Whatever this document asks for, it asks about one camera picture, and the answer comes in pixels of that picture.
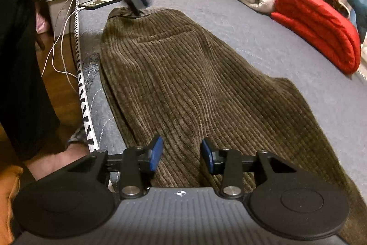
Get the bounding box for person's foot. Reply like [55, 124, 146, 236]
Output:
[24, 144, 90, 180]

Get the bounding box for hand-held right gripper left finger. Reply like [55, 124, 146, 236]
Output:
[69, 134, 164, 200]

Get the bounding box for red quilt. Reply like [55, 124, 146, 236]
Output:
[270, 0, 362, 77]

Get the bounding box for white charging cable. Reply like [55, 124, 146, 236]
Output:
[42, 0, 92, 82]

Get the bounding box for orange cushion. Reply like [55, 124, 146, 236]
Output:
[0, 165, 25, 237]

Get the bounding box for person's black clothing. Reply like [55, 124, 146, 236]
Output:
[0, 0, 61, 162]

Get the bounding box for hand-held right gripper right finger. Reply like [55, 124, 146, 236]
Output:
[201, 137, 296, 200]

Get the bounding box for black smartphone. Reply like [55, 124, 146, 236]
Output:
[78, 0, 119, 10]

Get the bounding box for olive corduroy pants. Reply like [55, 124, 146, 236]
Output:
[99, 7, 367, 245]

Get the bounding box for white plastic bin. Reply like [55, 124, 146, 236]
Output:
[46, 0, 77, 33]

